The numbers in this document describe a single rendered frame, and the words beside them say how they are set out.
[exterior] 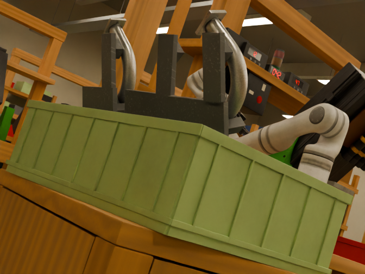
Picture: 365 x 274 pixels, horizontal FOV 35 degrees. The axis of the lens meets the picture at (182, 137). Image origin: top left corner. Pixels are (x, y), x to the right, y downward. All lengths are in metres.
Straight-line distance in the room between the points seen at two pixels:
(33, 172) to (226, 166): 0.48
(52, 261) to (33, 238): 0.12
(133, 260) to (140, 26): 1.55
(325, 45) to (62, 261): 2.42
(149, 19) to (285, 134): 0.82
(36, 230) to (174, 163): 0.36
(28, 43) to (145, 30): 10.27
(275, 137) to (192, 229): 1.00
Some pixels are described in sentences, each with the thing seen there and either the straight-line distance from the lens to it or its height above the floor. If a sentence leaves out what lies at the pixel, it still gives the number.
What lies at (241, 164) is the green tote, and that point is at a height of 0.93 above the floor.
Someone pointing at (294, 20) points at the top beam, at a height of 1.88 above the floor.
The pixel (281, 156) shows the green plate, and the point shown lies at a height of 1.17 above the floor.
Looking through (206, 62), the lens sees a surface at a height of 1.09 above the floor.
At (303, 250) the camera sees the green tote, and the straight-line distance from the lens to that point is 1.08.
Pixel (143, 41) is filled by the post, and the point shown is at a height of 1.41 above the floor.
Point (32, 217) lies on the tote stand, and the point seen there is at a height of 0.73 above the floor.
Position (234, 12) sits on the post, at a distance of 2.67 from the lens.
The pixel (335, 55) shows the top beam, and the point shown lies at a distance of 3.27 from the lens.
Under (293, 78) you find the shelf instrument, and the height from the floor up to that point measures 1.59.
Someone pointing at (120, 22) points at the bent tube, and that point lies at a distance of 1.35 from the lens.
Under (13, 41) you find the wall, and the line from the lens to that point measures 12.44.
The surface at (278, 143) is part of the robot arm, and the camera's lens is 1.84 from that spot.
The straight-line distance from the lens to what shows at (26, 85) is 11.84.
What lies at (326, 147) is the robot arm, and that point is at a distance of 1.74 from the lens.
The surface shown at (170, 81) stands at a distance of 1.14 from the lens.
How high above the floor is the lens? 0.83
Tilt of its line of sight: 7 degrees up
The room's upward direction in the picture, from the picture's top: 19 degrees clockwise
